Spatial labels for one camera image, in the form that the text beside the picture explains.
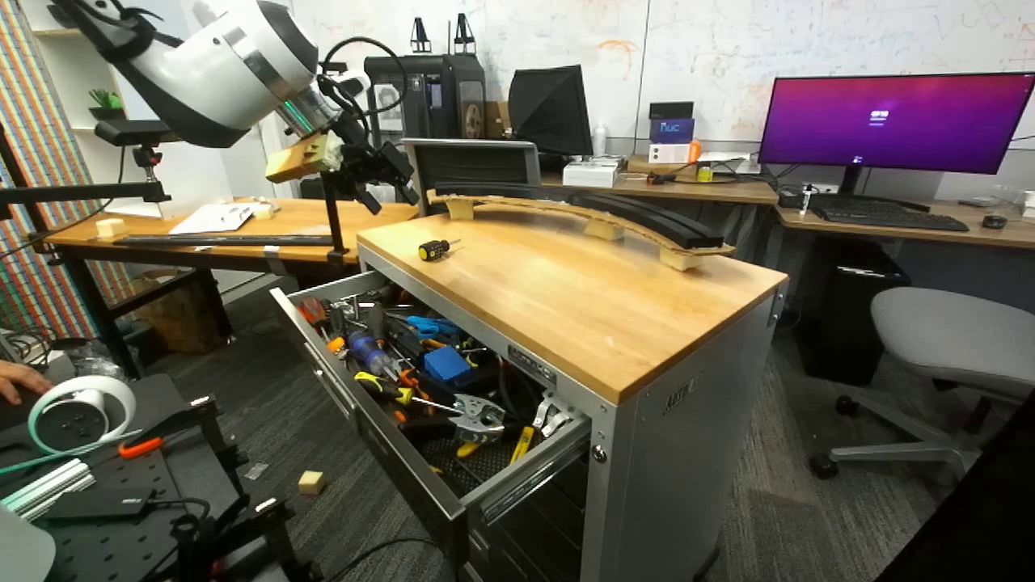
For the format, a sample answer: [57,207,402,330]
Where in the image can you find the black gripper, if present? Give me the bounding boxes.
[320,130,423,216]

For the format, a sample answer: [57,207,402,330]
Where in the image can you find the black yellow stubby screwdriver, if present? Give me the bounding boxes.
[413,235,462,265]

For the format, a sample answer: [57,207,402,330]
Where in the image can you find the grey metal tool drawer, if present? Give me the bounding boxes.
[270,269,594,556]

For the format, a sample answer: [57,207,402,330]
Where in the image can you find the person's bare hand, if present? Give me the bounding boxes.
[0,358,51,410]

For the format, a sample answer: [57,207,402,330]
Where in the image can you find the black tripod pole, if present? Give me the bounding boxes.
[316,176,353,269]

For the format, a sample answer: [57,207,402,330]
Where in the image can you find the black 3D printer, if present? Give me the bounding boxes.
[363,52,489,176]

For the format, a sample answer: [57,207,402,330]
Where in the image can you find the white paper sheets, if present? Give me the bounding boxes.
[167,201,265,240]

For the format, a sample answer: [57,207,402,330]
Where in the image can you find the black monitor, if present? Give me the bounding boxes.
[505,60,597,167]

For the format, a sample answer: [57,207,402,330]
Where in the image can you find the blue plastic tool box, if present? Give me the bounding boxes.
[418,343,480,392]

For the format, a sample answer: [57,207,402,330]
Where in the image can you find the small white box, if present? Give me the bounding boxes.
[559,154,620,194]

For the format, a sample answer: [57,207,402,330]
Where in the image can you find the curved wooden bridge black track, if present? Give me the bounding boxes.
[434,191,738,275]

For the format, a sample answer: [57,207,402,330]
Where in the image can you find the wooden workbench black legs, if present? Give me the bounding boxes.
[39,198,428,380]

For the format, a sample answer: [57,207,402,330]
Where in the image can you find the silver locking pliers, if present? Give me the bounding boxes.
[444,392,512,441]

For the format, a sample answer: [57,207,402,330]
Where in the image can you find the grey wood-topped tool cabinet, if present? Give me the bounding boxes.
[353,207,791,582]

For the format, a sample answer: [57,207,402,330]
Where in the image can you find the small wooden block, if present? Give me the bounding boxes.
[91,213,132,244]

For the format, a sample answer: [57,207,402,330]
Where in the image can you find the blue black product box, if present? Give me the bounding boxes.
[647,101,699,149]

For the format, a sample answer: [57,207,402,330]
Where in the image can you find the small green plant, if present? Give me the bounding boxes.
[84,88,128,124]

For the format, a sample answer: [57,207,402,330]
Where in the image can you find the black horizontal mounting bar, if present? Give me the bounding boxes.
[0,179,176,210]

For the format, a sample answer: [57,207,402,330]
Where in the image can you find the small wooden cube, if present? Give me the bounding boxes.
[294,467,330,500]

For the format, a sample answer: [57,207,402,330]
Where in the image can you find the white shelf unit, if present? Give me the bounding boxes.
[15,0,139,187]

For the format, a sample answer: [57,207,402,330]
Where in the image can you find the striped curtain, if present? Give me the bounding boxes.
[0,0,146,349]

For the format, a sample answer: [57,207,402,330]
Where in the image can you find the white tape roll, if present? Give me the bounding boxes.
[22,373,144,458]

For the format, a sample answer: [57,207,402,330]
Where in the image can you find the black clamp stand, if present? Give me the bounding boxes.
[159,392,316,582]

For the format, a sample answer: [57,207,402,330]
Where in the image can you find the black perforated breadboard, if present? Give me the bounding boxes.
[0,370,253,582]

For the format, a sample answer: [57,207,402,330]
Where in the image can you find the silver aluminium bar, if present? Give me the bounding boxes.
[0,457,100,528]

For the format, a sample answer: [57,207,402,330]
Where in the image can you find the black bin under desk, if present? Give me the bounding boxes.
[791,240,911,389]

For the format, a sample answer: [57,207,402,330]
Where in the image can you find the black computer keyboard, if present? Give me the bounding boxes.
[808,198,973,235]

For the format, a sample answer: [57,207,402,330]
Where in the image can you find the purple-screen computer monitor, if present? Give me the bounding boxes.
[757,67,1035,203]

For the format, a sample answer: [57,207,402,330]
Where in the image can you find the long wooden office desk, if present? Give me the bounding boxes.
[537,167,1035,260]

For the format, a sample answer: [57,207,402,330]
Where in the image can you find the grey office chair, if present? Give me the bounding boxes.
[804,281,1035,486]

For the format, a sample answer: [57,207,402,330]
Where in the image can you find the tan wrist camera block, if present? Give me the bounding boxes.
[262,130,349,185]

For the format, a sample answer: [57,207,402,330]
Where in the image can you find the orange-handled tools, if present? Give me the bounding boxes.
[294,297,332,333]

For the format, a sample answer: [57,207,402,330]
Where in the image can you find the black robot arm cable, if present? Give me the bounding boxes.
[315,33,413,147]

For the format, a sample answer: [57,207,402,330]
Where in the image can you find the blue-handled screwdriver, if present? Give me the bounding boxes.
[344,330,403,376]

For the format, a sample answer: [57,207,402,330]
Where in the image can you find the yellow black-handled screwdriver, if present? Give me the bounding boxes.
[349,365,420,410]

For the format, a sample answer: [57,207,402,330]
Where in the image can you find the black camera on stand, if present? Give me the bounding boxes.
[91,117,176,179]

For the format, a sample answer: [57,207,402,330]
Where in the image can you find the yellow-handled pliers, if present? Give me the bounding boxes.
[505,393,583,469]

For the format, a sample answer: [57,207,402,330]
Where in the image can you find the orange-handled clamp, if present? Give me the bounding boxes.
[113,434,170,467]

